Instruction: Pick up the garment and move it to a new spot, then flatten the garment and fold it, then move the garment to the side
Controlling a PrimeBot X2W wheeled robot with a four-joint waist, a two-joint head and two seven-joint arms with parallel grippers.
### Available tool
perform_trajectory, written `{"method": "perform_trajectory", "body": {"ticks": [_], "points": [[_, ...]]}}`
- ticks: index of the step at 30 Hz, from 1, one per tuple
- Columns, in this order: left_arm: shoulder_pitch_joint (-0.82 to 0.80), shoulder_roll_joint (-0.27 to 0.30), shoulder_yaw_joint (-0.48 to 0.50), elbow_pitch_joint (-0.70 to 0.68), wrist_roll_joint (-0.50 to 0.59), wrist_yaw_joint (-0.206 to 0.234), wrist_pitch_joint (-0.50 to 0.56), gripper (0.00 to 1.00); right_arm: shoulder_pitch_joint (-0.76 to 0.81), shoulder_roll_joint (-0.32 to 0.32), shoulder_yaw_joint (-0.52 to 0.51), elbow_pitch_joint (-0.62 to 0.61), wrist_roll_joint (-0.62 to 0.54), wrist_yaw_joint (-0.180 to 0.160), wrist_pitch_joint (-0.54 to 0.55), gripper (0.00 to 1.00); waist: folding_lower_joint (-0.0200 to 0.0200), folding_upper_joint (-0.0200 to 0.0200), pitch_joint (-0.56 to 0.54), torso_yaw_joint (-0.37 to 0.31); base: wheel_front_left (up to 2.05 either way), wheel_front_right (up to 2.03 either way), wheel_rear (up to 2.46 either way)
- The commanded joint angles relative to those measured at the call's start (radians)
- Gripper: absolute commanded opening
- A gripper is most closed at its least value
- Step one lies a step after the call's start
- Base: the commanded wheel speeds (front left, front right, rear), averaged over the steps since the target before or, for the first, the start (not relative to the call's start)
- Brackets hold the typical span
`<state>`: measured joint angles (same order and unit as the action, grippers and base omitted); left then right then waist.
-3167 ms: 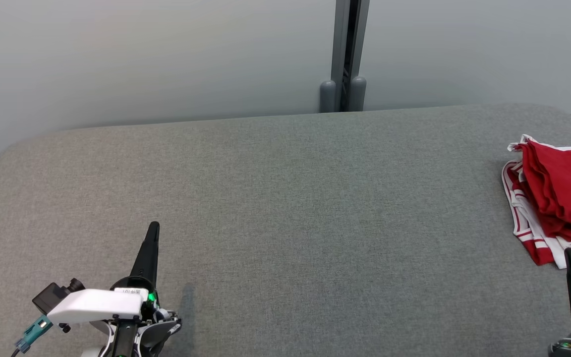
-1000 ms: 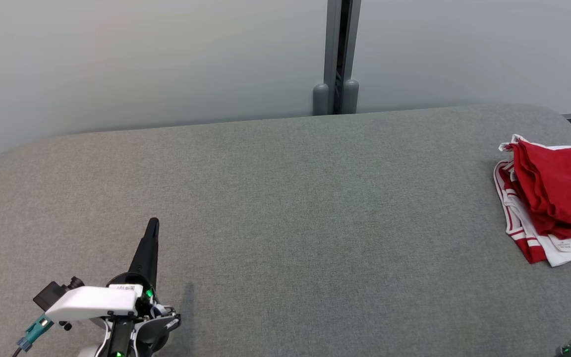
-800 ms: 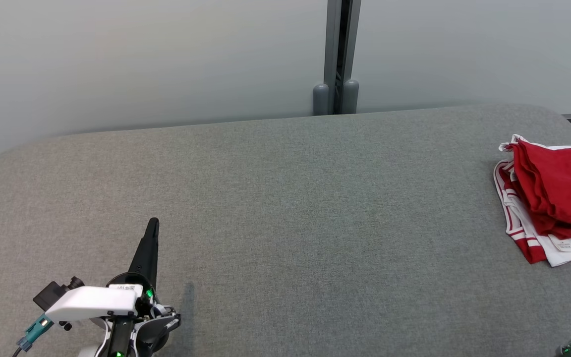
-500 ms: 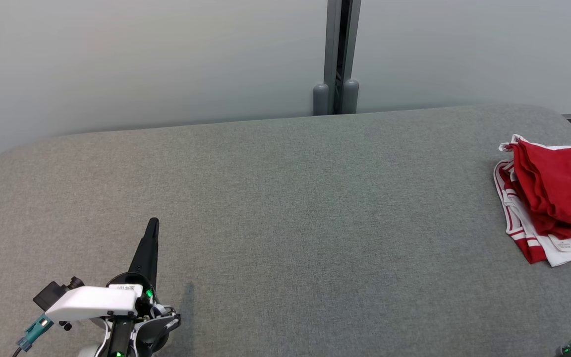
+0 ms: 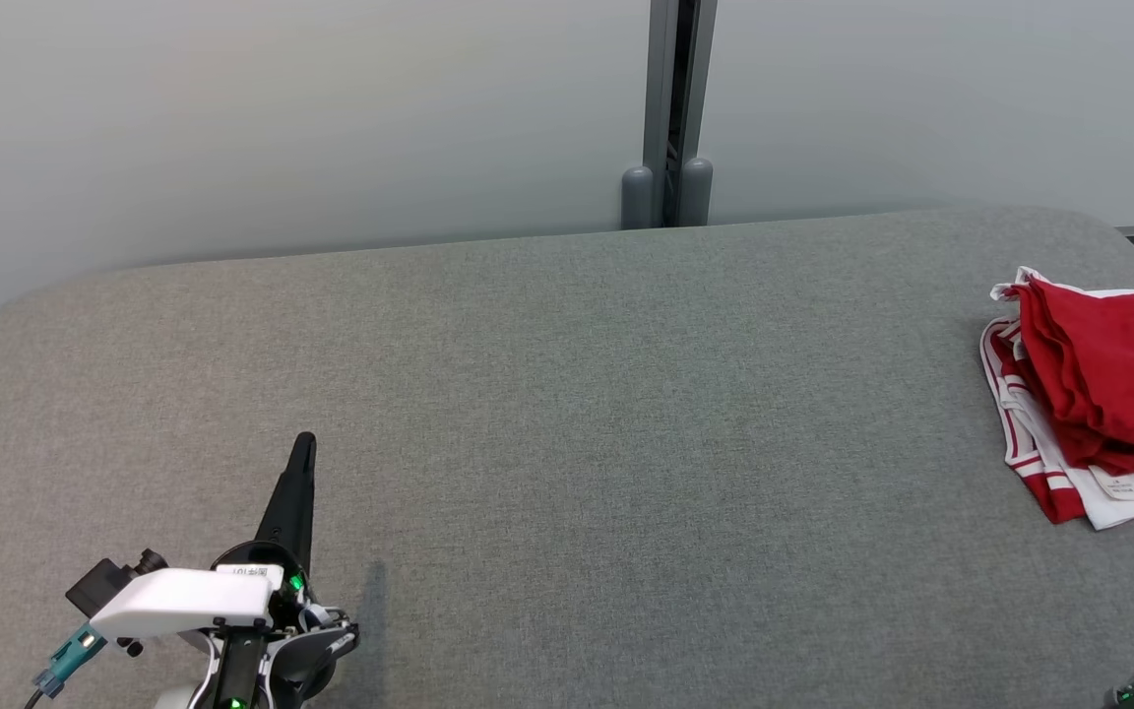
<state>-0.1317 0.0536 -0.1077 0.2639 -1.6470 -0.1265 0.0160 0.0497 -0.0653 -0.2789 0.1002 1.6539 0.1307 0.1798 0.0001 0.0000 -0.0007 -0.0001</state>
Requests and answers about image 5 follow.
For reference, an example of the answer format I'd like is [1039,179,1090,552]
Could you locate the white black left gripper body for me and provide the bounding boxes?
[90,540,317,639]

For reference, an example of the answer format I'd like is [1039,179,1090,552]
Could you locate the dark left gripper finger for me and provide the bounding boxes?
[254,431,318,572]

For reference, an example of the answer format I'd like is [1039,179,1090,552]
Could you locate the red white numbered jersey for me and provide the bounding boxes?
[978,315,1134,533]

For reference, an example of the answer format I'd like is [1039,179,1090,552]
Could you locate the red shorts white side stripe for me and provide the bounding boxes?
[990,266,1134,476]

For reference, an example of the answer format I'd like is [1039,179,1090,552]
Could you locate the black cable teal connector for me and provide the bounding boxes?
[26,622,105,709]

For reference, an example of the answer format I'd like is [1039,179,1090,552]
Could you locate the grey rounded post foot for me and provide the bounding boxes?
[621,165,655,230]
[680,158,715,228]

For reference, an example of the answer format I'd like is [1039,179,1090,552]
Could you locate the grey metal wall post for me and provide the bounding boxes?
[641,0,719,229]

